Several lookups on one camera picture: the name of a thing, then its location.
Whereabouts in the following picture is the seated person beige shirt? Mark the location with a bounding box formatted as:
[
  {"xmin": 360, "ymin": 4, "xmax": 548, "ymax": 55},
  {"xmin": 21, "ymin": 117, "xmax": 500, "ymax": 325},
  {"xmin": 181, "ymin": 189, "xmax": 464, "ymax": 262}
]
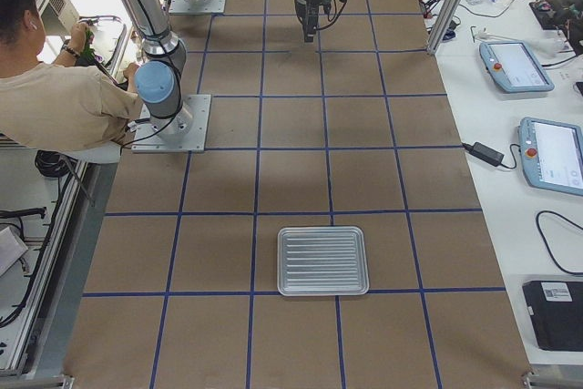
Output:
[{"xmin": 1, "ymin": 0, "xmax": 139, "ymax": 152}]

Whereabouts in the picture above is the black power adapter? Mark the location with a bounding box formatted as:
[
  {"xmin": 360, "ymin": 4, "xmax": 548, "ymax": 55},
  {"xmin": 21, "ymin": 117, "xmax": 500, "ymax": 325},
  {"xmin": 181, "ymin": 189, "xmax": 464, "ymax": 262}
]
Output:
[{"xmin": 462, "ymin": 142, "xmax": 504, "ymax": 167}]

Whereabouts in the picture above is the white chair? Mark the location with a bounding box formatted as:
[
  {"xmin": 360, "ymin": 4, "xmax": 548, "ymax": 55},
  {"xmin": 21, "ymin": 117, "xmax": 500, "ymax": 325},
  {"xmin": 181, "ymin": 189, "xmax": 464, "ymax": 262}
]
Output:
[{"xmin": 35, "ymin": 142, "xmax": 121, "ymax": 206}]

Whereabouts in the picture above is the black laptop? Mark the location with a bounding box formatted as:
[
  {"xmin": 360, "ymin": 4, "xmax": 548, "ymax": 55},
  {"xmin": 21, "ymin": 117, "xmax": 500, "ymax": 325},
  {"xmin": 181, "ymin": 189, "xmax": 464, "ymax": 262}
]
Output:
[{"xmin": 522, "ymin": 281, "xmax": 582, "ymax": 352}]

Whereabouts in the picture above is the teach pendant tablet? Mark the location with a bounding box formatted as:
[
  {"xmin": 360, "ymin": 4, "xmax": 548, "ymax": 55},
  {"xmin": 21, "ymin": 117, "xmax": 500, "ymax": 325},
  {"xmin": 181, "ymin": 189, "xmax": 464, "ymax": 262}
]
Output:
[
  {"xmin": 517, "ymin": 118, "xmax": 582, "ymax": 196},
  {"xmin": 478, "ymin": 41, "xmax": 555, "ymax": 94}
]

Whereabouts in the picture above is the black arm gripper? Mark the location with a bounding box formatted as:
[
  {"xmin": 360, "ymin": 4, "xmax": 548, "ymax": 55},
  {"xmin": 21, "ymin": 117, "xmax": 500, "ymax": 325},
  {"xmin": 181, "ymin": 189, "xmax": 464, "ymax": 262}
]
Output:
[{"xmin": 294, "ymin": 0, "xmax": 332, "ymax": 43}]

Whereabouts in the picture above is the ribbed metal tray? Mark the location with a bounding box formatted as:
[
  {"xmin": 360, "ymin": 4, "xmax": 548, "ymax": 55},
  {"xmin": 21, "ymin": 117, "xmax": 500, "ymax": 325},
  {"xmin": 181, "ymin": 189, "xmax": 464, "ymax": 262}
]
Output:
[{"xmin": 277, "ymin": 226, "xmax": 370, "ymax": 297}]

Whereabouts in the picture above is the near teach pendant tablet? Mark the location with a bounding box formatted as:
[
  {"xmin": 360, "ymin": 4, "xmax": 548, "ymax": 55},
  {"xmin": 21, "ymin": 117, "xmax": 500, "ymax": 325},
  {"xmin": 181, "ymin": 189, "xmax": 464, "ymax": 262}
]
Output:
[{"xmin": 517, "ymin": 118, "xmax": 582, "ymax": 196}]

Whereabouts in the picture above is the far teach pendant tablet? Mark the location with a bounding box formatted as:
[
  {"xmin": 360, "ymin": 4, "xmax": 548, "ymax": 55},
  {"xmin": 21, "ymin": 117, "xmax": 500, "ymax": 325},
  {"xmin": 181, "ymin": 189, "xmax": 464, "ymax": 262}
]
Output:
[{"xmin": 478, "ymin": 41, "xmax": 555, "ymax": 94}]

